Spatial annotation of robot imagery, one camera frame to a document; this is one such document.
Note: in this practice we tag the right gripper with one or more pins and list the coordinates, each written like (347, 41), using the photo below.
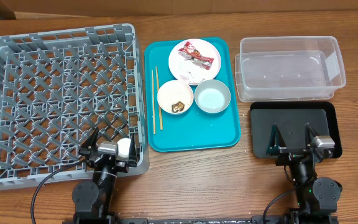
(295, 157)

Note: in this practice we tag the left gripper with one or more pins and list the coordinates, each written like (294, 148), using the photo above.
(122, 166)

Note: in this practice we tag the brown food scrap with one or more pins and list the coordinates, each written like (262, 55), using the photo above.
(178, 107)

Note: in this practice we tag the pink bowl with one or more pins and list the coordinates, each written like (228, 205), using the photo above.
(173, 91)

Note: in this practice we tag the grey bowl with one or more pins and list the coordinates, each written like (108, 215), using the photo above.
(212, 96)

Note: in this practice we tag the large pink plate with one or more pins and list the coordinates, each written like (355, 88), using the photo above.
(205, 48)

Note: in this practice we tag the red snack wrapper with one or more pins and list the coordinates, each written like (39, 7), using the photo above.
(190, 52)

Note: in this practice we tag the white napkin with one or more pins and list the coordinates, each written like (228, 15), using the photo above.
(190, 72)

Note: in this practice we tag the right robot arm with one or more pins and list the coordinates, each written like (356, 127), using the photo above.
(317, 197)

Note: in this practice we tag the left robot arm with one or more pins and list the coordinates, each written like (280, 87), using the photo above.
(92, 198)

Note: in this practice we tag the clear plastic waste bin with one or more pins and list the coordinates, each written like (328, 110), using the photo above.
(289, 68)

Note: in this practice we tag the white upturned cup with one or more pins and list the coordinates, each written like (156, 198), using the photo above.
(123, 150)

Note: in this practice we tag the black rectangular tray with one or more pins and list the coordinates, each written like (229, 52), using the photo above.
(291, 117)

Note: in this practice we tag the teal plastic serving tray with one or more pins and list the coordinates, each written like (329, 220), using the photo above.
(194, 129)

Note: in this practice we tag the grey plastic dish rack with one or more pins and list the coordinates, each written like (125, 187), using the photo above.
(56, 88)

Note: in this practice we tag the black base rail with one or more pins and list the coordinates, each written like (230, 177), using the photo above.
(197, 221)

